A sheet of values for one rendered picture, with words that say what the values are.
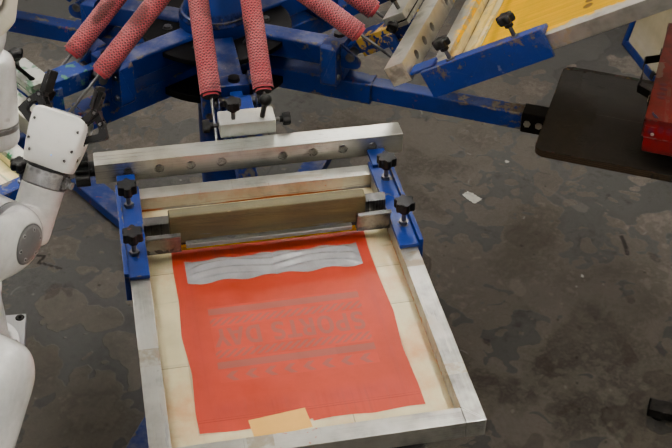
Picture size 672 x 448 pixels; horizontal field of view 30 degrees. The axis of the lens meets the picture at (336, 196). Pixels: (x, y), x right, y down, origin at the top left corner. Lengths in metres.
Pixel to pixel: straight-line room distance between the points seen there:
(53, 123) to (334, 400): 0.70
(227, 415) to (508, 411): 1.50
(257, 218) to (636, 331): 1.69
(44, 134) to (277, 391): 0.62
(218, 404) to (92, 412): 1.37
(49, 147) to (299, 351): 0.61
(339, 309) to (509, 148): 2.26
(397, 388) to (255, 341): 0.29
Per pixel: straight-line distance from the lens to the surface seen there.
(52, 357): 3.82
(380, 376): 2.34
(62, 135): 2.18
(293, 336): 2.42
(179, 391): 2.32
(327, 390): 2.31
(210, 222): 2.56
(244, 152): 2.76
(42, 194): 2.18
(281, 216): 2.58
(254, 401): 2.30
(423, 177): 4.46
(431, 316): 2.42
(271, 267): 2.56
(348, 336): 2.42
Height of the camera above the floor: 2.61
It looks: 37 degrees down
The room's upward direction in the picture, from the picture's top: 1 degrees clockwise
